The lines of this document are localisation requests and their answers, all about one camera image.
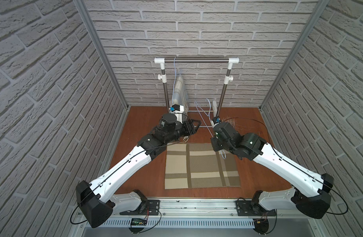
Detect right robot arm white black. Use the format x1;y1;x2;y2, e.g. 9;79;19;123
211;121;334;219

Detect small electronics board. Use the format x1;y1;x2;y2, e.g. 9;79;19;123
253;219;269;235
129;218;148;233

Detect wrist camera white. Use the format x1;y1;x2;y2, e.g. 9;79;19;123
211;116;221;126
170;104;185;123

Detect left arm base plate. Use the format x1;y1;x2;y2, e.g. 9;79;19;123
120;199;160;216

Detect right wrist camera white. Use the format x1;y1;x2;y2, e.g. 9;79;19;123
211;116;221;126

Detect white steel clothes rack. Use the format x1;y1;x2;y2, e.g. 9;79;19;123
154;57;240;128

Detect light blue wire hanger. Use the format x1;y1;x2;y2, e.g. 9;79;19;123
194;98;227;159
171;57;189;116

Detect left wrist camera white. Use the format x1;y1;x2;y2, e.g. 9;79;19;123
170;104;185;123

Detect right small electronics board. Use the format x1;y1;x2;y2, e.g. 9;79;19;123
253;219;269;235

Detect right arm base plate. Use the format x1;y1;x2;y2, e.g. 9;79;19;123
235;199;277;217

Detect right aluminium corner post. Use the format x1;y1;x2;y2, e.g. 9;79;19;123
259;0;330;113

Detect aluminium corner post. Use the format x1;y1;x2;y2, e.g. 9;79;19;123
74;0;130;110
259;0;330;113

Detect brown beige plaid scarf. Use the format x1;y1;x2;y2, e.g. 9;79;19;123
165;143;240;190

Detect left aluminium corner post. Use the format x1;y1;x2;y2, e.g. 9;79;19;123
74;0;130;110

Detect blue cream plaid scarf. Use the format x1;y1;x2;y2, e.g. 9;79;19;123
172;73;190;115

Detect aluminium front rail frame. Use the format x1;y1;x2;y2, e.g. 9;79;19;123
69;197;329;237

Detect left small electronics board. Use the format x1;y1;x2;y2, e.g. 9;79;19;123
129;218;148;233

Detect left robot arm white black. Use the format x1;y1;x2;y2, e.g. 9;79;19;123
75;113;201;228

